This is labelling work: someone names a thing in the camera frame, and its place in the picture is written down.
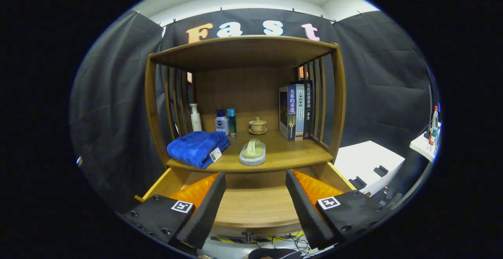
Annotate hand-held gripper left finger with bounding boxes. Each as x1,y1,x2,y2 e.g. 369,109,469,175
123,171,228,251

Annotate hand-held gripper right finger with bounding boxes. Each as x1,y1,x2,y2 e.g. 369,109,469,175
285,169,395,251

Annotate wooden drawer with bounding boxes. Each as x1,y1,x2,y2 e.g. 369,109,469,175
135,162,357,244

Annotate grey scrubber with green handle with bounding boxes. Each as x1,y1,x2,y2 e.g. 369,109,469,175
239,138,266,167

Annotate white cabinet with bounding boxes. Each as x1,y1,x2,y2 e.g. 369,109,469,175
333,140,406,197

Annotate wooden cabinet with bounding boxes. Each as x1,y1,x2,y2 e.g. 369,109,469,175
136,35,356,238

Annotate yellow black hazard tape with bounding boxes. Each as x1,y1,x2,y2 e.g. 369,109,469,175
215,231,306,244

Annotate blue towel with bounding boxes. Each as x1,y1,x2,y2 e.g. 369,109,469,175
167,131,231,169

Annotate white lotion bottle blue cap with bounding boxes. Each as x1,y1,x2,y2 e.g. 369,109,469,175
215,110,229,136

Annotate white pump bottle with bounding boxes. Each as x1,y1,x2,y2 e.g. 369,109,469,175
189,103,203,132

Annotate teal bottle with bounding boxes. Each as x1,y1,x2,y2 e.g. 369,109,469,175
227,108,237,137

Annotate beige lidded teacup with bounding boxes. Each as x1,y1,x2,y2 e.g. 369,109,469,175
248,117,268,135

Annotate pale blue spine book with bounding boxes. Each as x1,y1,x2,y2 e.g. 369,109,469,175
295,83,306,138

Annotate black spine book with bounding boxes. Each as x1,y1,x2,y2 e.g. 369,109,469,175
303,80,315,140

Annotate black backdrop cloth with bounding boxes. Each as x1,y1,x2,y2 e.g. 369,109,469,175
69,7,437,212

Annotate black cables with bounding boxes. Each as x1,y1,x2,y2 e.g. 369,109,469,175
251,232,315,252

